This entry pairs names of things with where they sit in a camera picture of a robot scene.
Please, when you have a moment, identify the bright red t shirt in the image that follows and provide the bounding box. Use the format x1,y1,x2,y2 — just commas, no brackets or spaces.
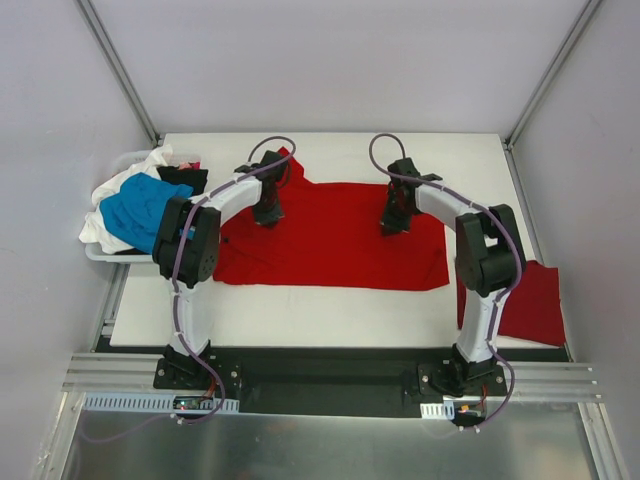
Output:
213,159,450,292

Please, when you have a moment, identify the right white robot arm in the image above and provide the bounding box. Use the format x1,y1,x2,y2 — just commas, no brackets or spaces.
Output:
381,157,526,397

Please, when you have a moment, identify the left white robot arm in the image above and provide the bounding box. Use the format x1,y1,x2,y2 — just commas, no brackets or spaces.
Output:
152,149,291,400

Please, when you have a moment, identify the pink garment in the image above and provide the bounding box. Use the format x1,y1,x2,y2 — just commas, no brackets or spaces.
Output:
179,161,201,170

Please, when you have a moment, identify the blue t shirt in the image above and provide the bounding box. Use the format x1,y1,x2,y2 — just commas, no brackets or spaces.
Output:
108,175,194,254

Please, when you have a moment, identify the white plastic laundry basket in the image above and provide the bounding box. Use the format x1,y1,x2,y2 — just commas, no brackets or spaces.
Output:
79,146,201,262

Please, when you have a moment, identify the folded dark red t shirt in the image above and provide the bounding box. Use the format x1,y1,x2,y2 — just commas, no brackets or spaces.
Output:
454,259,566,347

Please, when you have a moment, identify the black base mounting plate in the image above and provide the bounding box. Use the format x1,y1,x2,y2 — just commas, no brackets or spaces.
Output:
153,347,507,418

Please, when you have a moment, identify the white t shirt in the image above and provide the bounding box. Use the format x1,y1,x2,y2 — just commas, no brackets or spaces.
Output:
78,145,174,255

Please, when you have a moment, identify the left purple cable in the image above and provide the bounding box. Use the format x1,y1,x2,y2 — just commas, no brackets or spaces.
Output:
77,136,297,444

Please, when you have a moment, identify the purple cable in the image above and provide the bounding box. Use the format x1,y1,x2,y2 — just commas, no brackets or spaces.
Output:
368,132,524,434
77,136,297,444

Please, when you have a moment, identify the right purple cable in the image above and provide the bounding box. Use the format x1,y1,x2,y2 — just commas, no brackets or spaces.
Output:
368,132,524,434

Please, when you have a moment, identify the right white cable duct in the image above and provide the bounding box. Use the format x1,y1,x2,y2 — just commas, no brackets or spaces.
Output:
420,400,455,421

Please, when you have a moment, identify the white cable duct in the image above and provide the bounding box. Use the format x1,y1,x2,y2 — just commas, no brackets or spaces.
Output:
84,392,240,415
420,400,455,421

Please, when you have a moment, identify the left white cable duct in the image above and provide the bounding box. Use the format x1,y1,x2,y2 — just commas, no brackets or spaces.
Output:
84,392,240,415

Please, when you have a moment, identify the aluminium frame rail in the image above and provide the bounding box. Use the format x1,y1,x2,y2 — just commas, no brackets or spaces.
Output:
62,349,604,403

